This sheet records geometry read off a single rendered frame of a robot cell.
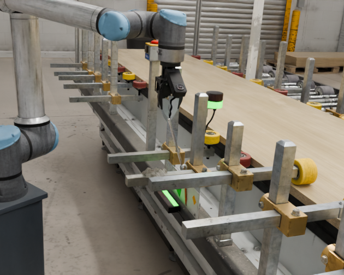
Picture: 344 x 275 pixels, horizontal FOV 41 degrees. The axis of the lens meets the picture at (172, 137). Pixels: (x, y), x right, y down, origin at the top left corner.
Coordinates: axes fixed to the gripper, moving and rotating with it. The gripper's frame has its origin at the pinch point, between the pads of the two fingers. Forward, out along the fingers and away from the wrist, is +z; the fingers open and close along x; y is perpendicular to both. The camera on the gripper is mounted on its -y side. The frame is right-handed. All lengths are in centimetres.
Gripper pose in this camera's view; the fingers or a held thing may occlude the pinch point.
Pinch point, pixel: (168, 118)
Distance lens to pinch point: 160.9
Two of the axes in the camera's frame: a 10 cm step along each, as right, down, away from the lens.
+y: -3.5, -3.3, 8.8
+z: -0.6, 9.4, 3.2
